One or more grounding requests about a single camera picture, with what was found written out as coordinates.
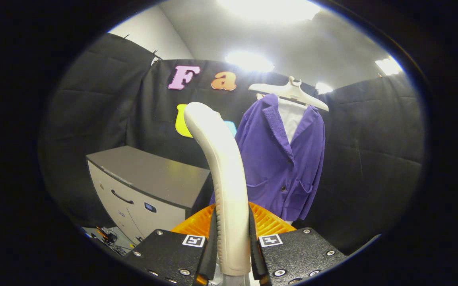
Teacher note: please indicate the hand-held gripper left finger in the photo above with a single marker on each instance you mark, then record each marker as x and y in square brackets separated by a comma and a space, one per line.
[165, 254]

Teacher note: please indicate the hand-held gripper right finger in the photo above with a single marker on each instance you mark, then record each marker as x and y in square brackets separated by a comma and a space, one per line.
[304, 254]

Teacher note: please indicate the white garment steamer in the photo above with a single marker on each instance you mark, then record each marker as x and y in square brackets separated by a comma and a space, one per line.
[229, 190]

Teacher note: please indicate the cream clothes hanger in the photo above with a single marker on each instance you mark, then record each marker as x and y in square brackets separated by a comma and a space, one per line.
[292, 92]

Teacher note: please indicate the grey cabinet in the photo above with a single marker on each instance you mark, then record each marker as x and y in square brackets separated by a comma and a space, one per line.
[153, 174]

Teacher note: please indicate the ceiling light panel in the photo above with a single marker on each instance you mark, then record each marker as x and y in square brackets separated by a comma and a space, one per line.
[389, 66]
[323, 88]
[249, 61]

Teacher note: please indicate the large round ceiling light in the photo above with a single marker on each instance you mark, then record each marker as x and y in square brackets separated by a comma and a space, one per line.
[268, 8]

